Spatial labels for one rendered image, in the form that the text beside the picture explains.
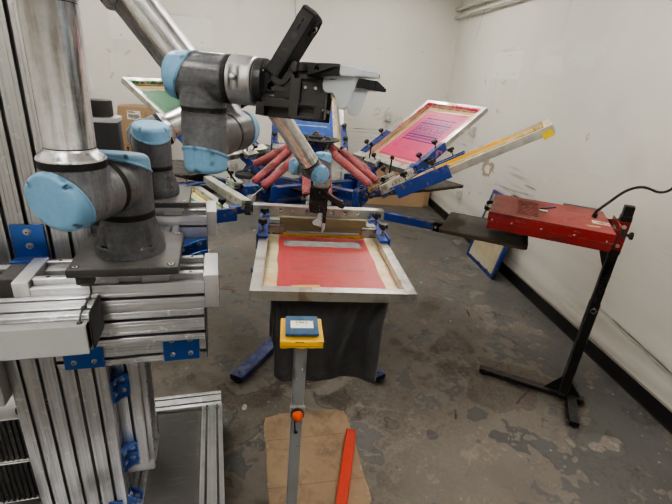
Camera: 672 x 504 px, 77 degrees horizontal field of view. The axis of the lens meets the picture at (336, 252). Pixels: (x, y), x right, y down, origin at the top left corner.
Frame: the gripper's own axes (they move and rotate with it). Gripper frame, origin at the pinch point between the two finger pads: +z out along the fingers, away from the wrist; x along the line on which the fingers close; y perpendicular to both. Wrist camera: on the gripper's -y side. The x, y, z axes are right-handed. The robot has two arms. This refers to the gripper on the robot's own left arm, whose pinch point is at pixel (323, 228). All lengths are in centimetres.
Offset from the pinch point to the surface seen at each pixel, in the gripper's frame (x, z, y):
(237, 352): -40, 101, 45
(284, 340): 84, 5, 17
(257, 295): 60, 4, 27
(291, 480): 80, 68, 13
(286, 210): -21.5, -1.2, 17.3
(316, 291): 60, 2, 7
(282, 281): 46.2, 5.2, 18.4
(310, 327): 79, 4, 10
